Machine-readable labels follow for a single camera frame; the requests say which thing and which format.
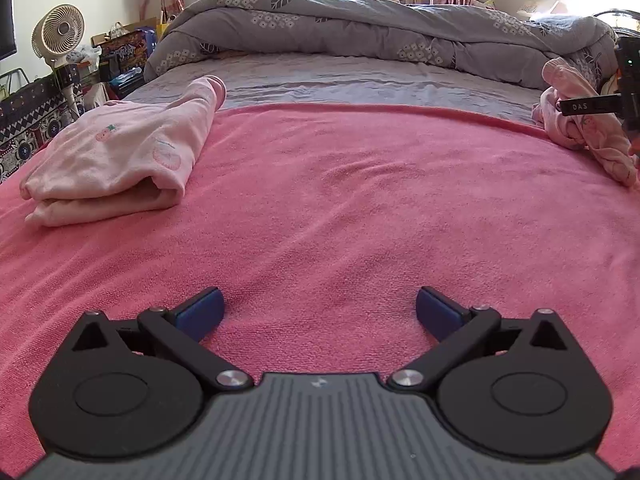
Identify beige standing fan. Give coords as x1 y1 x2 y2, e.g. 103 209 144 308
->
31 4 88 116

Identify grey bed sheet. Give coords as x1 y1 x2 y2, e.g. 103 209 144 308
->
120 52 551 126

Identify pink strawberry top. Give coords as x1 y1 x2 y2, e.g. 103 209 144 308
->
20 75 227 228

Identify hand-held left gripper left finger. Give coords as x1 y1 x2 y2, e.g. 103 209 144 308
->
64 287 253 394

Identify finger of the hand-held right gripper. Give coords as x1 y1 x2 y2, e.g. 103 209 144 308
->
557 94 623 117

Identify colourful printed box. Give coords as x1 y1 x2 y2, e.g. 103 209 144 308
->
97 27 161 98

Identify black white patterned cloth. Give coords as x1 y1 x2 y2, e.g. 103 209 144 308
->
0 75 76 183

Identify grey floral duvet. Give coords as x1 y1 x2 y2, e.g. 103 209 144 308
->
144 0 621 91

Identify black monitor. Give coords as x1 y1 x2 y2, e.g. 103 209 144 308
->
0 0 18 61

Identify white box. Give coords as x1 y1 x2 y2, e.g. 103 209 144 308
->
515 0 561 21

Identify pink fleece blanket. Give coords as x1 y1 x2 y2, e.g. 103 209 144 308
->
0 102 640 480

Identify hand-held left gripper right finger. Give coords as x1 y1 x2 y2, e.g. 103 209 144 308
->
389 286 577 394

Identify pink strawberry pants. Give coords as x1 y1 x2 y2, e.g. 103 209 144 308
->
531 57 640 191

